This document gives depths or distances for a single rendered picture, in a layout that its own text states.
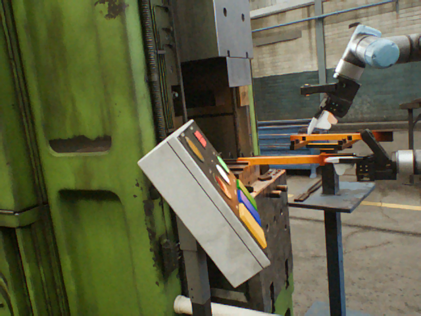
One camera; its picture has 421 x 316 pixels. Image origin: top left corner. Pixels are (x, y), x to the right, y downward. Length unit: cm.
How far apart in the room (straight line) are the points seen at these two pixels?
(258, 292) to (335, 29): 819
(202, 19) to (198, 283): 77
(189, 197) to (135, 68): 52
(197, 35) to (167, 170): 68
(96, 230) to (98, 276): 17
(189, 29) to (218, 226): 75
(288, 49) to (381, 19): 216
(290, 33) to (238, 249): 907
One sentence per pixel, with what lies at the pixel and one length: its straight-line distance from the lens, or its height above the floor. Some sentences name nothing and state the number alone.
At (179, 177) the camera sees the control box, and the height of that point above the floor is 113.
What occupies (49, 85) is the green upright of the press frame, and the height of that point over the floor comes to 134.
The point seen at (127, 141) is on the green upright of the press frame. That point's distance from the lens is 107.
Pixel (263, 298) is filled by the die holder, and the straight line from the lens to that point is 138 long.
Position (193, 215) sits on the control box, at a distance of 64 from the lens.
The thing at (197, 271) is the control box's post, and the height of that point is 88.
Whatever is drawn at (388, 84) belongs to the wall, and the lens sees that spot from 885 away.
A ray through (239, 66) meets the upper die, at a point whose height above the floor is 134.
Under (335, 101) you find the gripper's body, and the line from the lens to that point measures 122.
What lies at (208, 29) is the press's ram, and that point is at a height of 145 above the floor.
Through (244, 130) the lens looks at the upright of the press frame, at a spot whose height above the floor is 107.
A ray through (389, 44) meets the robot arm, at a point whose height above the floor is 133.
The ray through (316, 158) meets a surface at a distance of 128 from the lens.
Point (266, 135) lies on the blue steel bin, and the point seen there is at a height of 57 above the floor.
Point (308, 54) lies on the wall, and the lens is 941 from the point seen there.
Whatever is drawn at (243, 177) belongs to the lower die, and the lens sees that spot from 129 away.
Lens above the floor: 127
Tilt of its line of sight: 10 degrees down
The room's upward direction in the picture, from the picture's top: 7 degrees counter-clockwise
